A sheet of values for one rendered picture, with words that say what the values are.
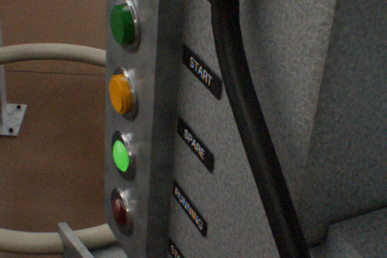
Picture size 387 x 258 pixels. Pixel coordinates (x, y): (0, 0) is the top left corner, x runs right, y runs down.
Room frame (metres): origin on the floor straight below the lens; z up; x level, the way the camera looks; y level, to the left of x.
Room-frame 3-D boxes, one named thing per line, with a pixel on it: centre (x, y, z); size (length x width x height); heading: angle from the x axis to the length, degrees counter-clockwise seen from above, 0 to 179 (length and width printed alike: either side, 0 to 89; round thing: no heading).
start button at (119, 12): (0.43, 0.05, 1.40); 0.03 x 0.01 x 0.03; 30
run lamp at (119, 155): (0.43, 0.05, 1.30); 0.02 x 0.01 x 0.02; 30
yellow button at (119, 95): (0.43, 0.05, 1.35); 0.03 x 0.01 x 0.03; 30
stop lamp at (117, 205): (0.43, 0.05, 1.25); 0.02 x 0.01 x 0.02; 30
